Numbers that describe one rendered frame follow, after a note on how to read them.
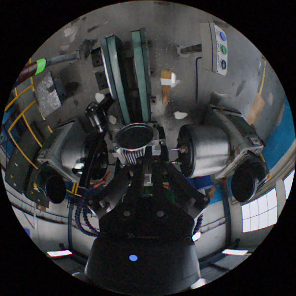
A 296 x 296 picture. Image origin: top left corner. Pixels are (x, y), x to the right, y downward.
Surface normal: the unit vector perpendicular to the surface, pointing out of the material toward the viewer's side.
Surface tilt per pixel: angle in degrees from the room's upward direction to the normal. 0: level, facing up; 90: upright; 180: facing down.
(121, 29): 0
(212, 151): 51
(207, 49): 66
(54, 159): 90
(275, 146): 90
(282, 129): 90
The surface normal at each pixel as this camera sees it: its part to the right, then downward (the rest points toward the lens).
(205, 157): -0.04, 0.18
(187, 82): 0.01, 0.76
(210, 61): -0.91, 0.37
